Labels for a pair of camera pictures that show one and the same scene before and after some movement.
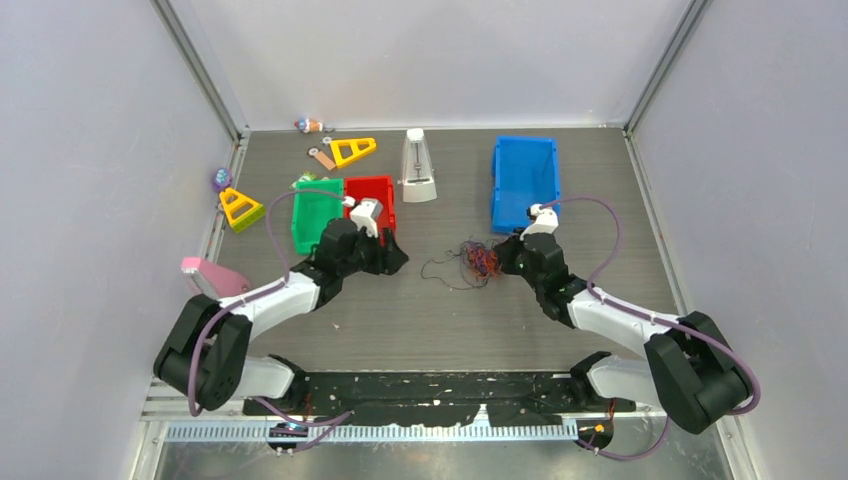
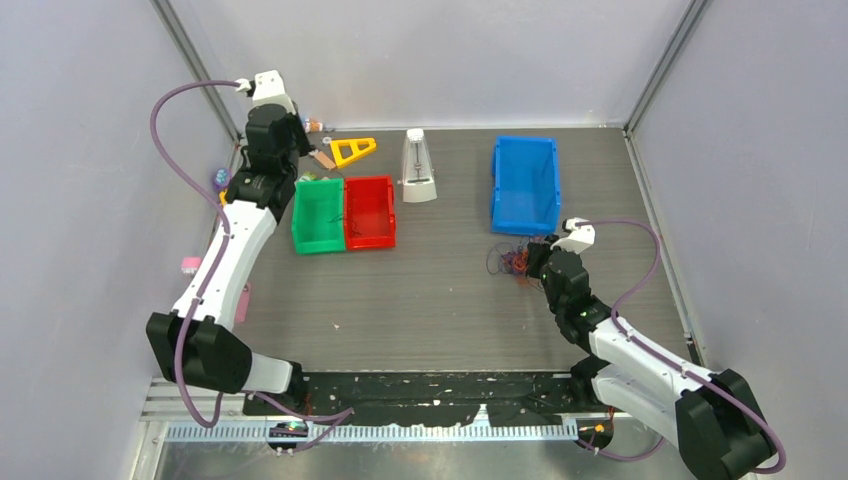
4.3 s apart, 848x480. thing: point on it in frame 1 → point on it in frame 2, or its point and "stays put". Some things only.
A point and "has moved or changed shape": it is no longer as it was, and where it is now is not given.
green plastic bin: [316, 203] stays put
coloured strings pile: [478, 255] has moved or changed shape
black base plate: [438, 397] stays put
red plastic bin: [380, 187] stays put
